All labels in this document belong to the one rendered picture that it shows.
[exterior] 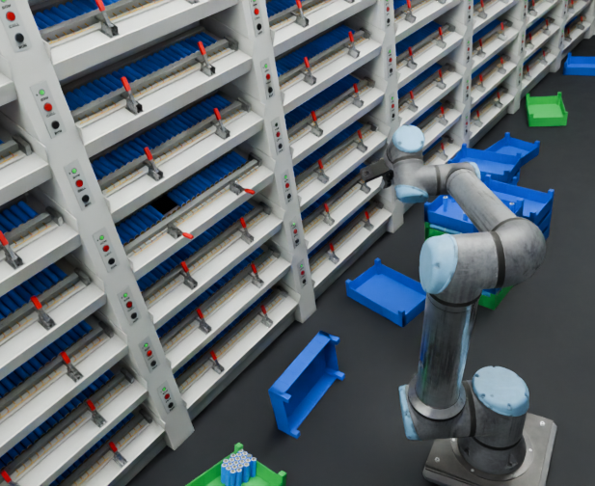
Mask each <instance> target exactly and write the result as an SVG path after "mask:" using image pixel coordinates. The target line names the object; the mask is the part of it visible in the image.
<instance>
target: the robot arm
mask: <svg viewBox="0 0 595 486"><path fill-rule="evenodd" d="M423 146H424V135H423V133H422V131H421V130H420V129H419V128H417V127H416V126H413V125H403V126H401V127H399V128H398V129H397V130H396V131H395V132H394V133H393V135H392V139H391V141H390V143H389V145H388V147H387V148H386V150H385V153H384V158H380V159H378V160H377V162H375V163H373V164H370V165H368V166H366V167H364V168H361V169H360V174H361V177H362V180H363V181H364V182H369V181H372V180H373V179H375V178H378V177H380V176H381V177H382V179H381V183H380V185H379V187H380V188H382V189H386V188H389V187H390V186H391V185H394V184H395V187H394V189H395V191H396V196H397V198H398V200H399V201H401V202H403V203H423V202H425V201H427V200H428V198H429V197H430V196H439V195H451V196H452V197H453V198H454V199H455V201H456V202H457V203H458V205H459V206H460V207H461V209H462V210H463V211H464V212H465V214H466V215H467V216H468V218H469V219H470V220H471V222H472V223H473V224H474V226H475V227H476V228H477V230H478V231H479V232H473V233H461V234H443V235H440V236H433V237H430V238H428V239H427V240H426V241H425V242H424V243H423V245H422V248H421V251H420V256H419V278H420V283H421V286H422V288H423V290H424V291H425V292H426V300H425V309H424V318H423V326H422V335H421V344H420V352H419V369H418V374H416V375H415V376H414V377H413V379H412V380H411V382H410V384H409V385H403V386H400V387H399V389H398V390H399V399H400V406H401V412H402V418H403V424H404V429H405V434H406V437H407V438H408V439H409V440H420V441H422V440H435V439H448V438H458V446H459V450H460V452H461V454H462V455H463V457H464V458H465V459H466V461H467V462H468V463H470V464H471V465H472V466H473V467H475V468H476V469H478V470H480V471H482V472H485V473H491V474H506V473H512V472H514V471H516V470H517V469H518V468H520V467H521V465H522V464H523V462H524V460H525V457H526V453H527V444H526V440H525V438H524V435H523V430H524V426H525V421H526V416H527V409H528V406H529V401H528V399H529V392H528V388H527V385H526V383H525V382H524V381H523V379H522V378H520V377H519V376H518V375H517V374H516V373H514V372H513V371H511V370H509V369H507V368H504V367H500V366H495V367H492V366H486V367H483V368H481V369H480V370H479V371H478V372H477V373H476V374H475V375H474V376H473V379H472V380H467V381H462V377H463V372H464V368H465V363H466V359H467V355H468V350H469V345H470V341H471V336H472V331H473V324H474V319H475V315H476V310H477V305H478V301H479V298H480V296H481V293H482V289H491V288H503V287H509V286H512V285H515V284H519V283H521V282H523V281H524V280H526V279H528V278H529V277H530V276H532V275H533V274H534V273H535V272H536V271H537V270H538V268H539V267H540V265H541V264H542V262H543V260H544V257H545V254H546V240H545V237H544V235H543V233H542V231H541V230H540V229H539V228H538V227H537V226H536V225H535V224H534V223H532V222H531V221H530V220H528V219H526V218H522V217H517V216H516V215H515V214H514V213H513V212H512V211H511V210H510V209H509V208H508V207H507V206H506V205H505V204H504V203H503V202H502V201H501V200H500V199H499V198H498V197H497V196H496V195H495V194H494V193H493V192H492V191H491V190H490V189H489V188H488V187H487V186H486V185H485V184H484V183H483V182H482V181H481V180H480V171H479V169H478V168H477V165H476V164H475V163H474V162H468V161H464V162H461V163H450V164H439V165H427V166H424V163H423V155H422V148H423ZM393 178H394V180H393Z"/></svg>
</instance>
